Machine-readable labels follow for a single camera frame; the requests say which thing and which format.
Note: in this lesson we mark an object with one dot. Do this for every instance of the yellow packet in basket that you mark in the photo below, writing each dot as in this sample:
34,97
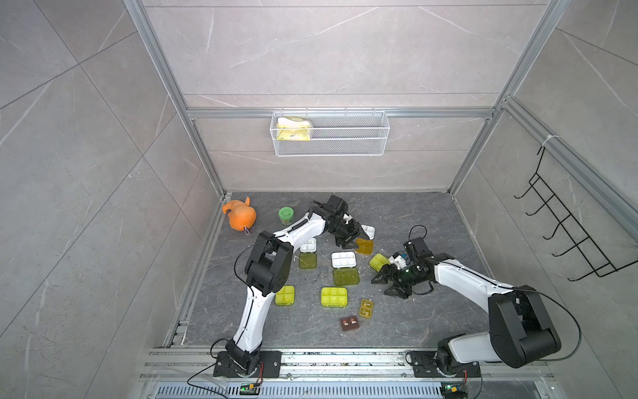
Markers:
293,128

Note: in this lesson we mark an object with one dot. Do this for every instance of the white wire wall basket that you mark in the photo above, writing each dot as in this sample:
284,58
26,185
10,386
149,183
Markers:
336,133

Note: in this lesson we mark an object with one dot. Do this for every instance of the amber pillbox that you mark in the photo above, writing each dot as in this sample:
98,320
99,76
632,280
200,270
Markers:
366,244

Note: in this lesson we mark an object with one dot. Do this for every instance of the orange plush toy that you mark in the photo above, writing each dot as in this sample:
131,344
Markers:
242,216

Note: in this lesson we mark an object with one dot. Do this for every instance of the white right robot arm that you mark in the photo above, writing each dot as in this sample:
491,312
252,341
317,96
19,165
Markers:
520,329

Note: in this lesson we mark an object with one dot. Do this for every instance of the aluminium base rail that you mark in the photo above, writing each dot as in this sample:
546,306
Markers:
193,372

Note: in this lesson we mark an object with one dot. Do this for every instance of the large green six-cell pillbox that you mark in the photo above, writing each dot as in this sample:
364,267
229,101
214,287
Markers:
334,297

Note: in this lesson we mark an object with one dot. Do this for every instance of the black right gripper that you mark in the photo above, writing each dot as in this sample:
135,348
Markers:
399,291

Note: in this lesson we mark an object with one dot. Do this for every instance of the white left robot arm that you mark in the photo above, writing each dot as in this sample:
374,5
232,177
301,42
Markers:
268,268

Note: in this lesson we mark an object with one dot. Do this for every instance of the brown small pillbox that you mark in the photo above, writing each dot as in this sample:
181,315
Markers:
349,323

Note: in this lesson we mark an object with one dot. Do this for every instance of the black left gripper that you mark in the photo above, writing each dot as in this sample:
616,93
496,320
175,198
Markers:
355,232

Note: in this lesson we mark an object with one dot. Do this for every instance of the black wall hook rack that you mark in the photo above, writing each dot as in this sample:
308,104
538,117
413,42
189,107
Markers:
565,223

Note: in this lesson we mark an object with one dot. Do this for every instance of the green lidded round jar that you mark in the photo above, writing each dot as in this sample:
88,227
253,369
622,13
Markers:
286,215

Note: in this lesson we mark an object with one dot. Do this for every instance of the small green pillbox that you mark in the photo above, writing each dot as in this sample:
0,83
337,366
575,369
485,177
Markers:
378,261
285,296
308,254

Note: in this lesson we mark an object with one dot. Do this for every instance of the yellow small pillbox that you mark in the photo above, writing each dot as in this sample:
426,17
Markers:
366,308

